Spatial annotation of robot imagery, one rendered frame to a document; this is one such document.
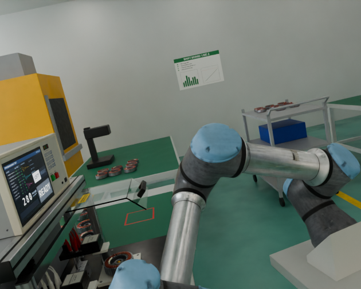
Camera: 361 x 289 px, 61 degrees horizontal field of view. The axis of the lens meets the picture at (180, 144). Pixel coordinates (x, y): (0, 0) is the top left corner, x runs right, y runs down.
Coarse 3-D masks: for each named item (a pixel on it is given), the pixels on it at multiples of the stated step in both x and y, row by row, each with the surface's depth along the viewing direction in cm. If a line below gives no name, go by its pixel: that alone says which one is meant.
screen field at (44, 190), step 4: (48, 180) 101; (40, 184) 94; (44, 184) 97; (48, 184) 100; (40, 188) 93; (44, 188) 96; (48, 188) 99; (40, 192) 93; (44, 192) 95; (48, 192) 98; (40, 196) 92; (44, 196) 95; (40, 200) 91
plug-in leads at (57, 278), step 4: (48, 268) 88; (52, 268) 90; (56, 272) 91; (48, 276) 85; (56, 276) 89; (48, 280) 90; (56, 280) 88; (60, 280) 91; (44, 284) 87; (48, 284) 90; (52, 284) 86; (56, 284) 88; (60, 284) 91; (44, 288) 87; (52, 288) 86; (56, 288) 89
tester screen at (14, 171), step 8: (40, 152) 99; (24, 160) 87; (32, 160) 92; (40, 160) 98; (8, 168) 78; (16, 168) 82; (24, 168) 86; (32, 168) 91; (8, 176) 77; (16, 176) 81; (24, 176) 85; (32, 176) 90; (16, 184) 80; (24, 184) 84; (32, 184) 89; (16, 192) 79; (24, 192) 83; (32, 192) 88; (16, 200) 78; (32, 200) 87; (24, 208) 81
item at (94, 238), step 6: (84, 240) 113; (90, 240) 112; (96, 240) 111; (102, 240) 116; (84, 246) 110; (90, 246) 110; (96, 246) 110; (102, 246) 114; (108, 246) 115; (66, 252) 112; (72, 252) 111; (78, 252) 110; (84, 252) 110; (90, 252) 110; (96, 252) 111; (102, 252) 111; (60, 258) 110; (66, 258) 110; (78, 258) 116; (78, 264) 114; (78, 270) 112
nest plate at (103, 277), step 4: (136, 256) 121; (140, 256) 121; (104, 272) 115; (100, 276) 113; (104, 276) 112; (108, 276) 112; (112, 276) 111; (100, 280) 110; (104, 280) 110; (108, 280) 109; (100, 284) 108; (104, 284) 109; (108, 284) 109
